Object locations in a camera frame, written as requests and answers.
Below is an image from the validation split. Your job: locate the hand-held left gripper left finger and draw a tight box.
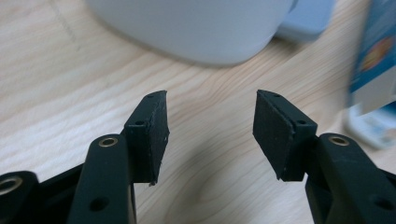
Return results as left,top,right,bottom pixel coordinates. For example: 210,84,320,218
123,90,171,187

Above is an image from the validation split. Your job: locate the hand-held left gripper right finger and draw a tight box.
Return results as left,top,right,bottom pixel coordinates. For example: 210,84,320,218
252,89,318,182

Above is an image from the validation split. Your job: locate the white pedal trash can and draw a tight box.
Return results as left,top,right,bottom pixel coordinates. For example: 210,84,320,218
85,0,336,68

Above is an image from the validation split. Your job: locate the blue printed carton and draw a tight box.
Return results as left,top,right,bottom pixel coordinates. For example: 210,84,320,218
345,0,396,117

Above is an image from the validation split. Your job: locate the white and blue packet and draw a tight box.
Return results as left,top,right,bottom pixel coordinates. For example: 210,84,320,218
342,102,396,151

